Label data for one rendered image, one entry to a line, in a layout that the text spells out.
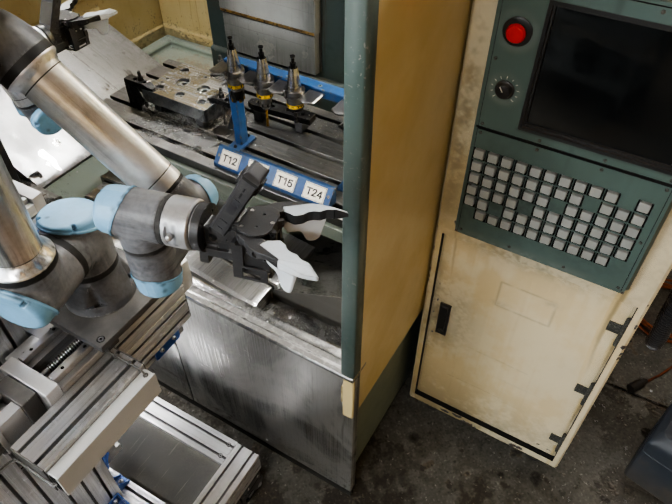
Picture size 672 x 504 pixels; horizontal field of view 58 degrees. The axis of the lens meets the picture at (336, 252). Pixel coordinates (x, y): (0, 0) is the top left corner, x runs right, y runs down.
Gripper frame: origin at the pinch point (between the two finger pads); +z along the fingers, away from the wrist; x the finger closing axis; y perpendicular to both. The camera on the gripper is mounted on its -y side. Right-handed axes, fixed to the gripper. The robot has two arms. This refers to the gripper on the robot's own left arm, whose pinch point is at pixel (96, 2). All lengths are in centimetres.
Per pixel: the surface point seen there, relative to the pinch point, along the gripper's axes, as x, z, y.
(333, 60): 27, 83, 48
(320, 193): 62, 12, 51
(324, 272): 70, 0, 71
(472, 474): 133, -2, 145
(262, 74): 39.4, 19.0, 19.9
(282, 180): 48, 12, 51
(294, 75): 50, 19, 17
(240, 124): 24, 25, 46
